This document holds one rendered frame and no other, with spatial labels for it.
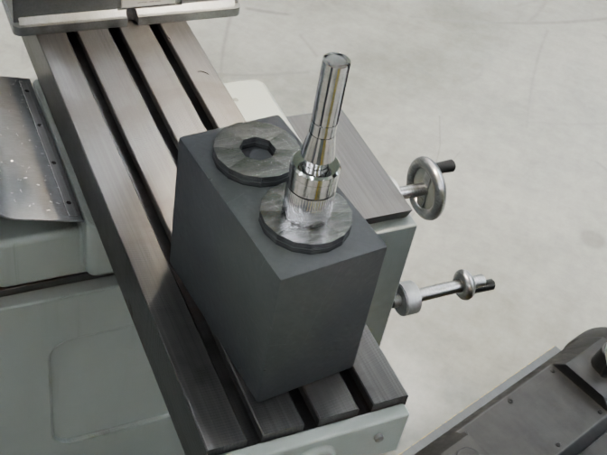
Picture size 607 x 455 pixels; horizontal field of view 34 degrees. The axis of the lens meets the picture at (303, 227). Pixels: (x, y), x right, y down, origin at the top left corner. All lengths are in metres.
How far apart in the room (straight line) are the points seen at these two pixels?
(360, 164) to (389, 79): 1.65
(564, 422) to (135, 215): 0.79
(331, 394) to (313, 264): 0.19
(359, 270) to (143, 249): 0.32
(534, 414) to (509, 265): 1.15
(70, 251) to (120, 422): 0.43
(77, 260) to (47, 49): 0.31
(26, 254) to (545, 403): 0.84
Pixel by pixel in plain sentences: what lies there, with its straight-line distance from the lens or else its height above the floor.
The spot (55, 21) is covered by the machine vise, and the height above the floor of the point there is 1.00.
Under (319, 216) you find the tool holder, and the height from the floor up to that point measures 1.20.
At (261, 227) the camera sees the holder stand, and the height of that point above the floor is 1.17.
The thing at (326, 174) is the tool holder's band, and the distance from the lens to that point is 0.90.
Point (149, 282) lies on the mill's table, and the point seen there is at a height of 0.99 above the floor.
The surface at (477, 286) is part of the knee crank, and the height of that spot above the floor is 0.57.
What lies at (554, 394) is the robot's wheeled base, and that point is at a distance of 1.68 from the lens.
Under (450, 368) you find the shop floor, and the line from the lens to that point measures 2.44.
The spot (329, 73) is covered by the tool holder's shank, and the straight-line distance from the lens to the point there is 0.84.
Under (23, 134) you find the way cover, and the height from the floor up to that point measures 0.92.
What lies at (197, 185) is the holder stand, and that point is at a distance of 1.02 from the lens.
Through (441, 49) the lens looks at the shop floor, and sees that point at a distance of 3.52.
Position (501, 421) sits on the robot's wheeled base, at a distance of 1.61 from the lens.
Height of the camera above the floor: 1.82
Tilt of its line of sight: 43 degrees down
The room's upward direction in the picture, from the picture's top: 11 degrees clockwise
